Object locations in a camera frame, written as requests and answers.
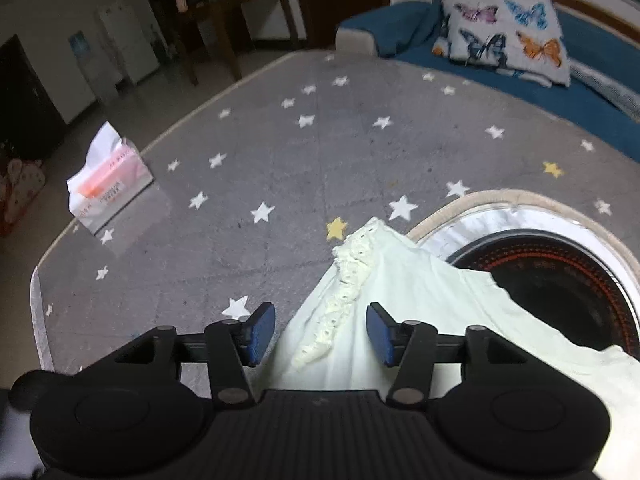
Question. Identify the pale green pants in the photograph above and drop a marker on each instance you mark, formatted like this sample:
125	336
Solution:
425	310

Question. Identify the dark cabinet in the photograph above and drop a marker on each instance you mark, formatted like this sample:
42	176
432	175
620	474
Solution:
25	95

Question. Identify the brown wooden door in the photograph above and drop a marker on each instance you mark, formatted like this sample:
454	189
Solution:
340	0

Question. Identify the grey star-print tablecloth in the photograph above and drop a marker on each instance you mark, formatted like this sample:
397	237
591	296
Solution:
280	160

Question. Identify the butterfly print pillow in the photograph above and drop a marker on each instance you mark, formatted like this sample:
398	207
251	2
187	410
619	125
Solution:
505	35

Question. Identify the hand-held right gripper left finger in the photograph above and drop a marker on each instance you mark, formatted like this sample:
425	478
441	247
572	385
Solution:
260	335

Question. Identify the round black cooktop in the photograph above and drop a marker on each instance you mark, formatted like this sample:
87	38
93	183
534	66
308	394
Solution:
550	270

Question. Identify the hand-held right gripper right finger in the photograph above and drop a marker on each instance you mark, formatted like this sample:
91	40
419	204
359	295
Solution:
382	335

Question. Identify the pink patterned bag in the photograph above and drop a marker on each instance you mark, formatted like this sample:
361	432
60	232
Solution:
20	195

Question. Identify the wooden side table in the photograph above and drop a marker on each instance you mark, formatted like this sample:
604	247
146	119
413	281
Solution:
235	15

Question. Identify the white cabinet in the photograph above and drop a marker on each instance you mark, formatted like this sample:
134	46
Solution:
127	42

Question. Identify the blue sofa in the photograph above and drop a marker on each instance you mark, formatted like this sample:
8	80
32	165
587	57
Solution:
400	25

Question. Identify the pink tissue pack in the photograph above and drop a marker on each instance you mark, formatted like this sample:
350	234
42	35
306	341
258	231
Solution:
107	180

